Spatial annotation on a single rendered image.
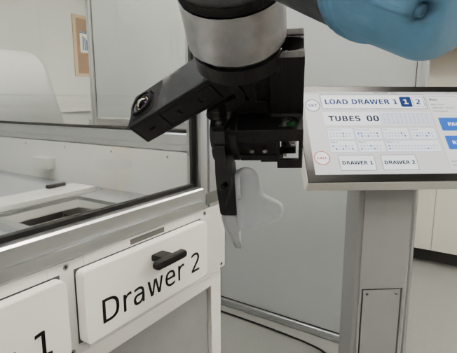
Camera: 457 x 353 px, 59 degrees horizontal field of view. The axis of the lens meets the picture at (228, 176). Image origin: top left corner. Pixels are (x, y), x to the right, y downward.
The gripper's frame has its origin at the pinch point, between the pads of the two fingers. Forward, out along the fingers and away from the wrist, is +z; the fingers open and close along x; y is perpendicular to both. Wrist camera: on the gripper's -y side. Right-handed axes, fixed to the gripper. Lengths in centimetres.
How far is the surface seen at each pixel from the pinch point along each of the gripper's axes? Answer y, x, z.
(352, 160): 22, 40, 45
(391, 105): 34, 59, 45
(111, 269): -19.8, -4.1, 14.4
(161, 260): -13.8, -0.8, 18.3
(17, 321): -25.7, -14.4, 6.5
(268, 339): -4, 28, 171
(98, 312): -21.1, -9.7, 16.8
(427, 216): 103, 132, 225
